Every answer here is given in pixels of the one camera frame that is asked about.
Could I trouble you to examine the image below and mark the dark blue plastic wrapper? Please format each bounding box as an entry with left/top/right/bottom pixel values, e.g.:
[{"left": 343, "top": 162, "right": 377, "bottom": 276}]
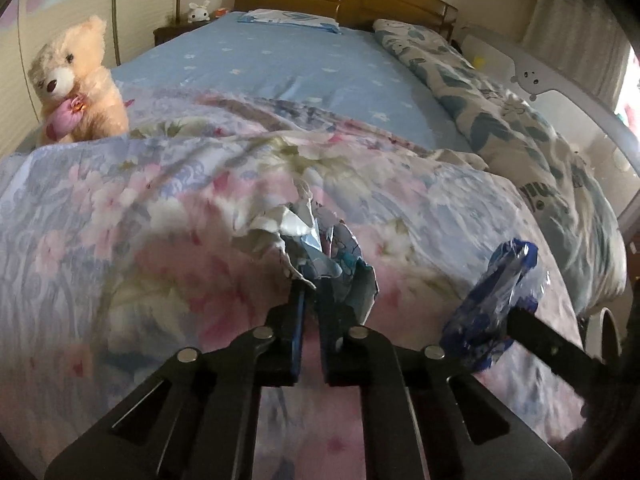
[{"left": 439, "top": 238, "right": 547, "bottom": 373}]

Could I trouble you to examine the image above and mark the blue white wrapper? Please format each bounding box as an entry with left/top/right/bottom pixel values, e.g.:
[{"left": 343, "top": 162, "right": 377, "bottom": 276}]
[{"left": 232, "top": 179, "right": 380, "bottom": 324}]

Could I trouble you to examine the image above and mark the white round trash bin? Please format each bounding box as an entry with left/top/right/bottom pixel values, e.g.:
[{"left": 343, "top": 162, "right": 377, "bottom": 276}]
[{"left": 584, "top": 308, "right": 622, "bottom": 364}]

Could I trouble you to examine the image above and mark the floral pink quilt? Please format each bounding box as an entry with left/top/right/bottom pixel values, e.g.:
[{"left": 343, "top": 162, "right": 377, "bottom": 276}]
[{"left": 1, "top": 91, "right": 579, "bottom": 477}]

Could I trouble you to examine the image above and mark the blue leaf patterned duvet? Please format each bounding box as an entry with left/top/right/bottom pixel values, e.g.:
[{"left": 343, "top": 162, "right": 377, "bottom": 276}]
[{"left": 373, "top": 18, "right": 627, "bottom": 313}]

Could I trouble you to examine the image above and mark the beige teddy bear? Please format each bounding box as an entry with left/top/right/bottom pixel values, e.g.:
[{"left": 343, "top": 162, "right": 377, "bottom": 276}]
[{"left": 28, "top": 15, "right": 129, "bottom": 146}]

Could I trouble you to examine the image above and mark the beige curtain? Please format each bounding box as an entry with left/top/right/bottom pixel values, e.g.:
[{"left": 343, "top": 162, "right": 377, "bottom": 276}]
[{"left": 522, "top": 0, "right": 630, "bottom": 110}]

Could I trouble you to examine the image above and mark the blue bed sheet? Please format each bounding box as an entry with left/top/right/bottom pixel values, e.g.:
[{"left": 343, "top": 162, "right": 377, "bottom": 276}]
[{"left": 113, "top": 12, "right": 470, "bottom": 152}]

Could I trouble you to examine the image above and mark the dark wooden nightstand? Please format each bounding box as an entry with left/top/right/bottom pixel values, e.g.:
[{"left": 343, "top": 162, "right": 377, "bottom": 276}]
[{"left": 153, "top": 22, "right": 208, "bottom": 47}]

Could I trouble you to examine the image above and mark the white bunny plush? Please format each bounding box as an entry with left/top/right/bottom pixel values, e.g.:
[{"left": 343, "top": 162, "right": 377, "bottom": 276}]
[{"left": 186, "top": 0, "right": 210, "bottom": 24}]

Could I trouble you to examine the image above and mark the white blue pillow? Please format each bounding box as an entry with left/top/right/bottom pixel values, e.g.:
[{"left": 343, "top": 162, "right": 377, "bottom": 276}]
[{"left": 238, "top": 9, "right": 342, "bottom": 34}]

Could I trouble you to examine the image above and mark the cream sliding wardrobe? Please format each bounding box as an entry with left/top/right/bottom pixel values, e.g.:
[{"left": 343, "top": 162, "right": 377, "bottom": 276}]
[{"left": 0, "top": 0, "right": 237, "bottom": 156}]

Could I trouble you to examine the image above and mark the grey bed guard rail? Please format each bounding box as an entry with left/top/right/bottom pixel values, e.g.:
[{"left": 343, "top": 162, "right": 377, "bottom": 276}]
[{"left": 454, "top": 25, "right": 639, "bottom": 233}]

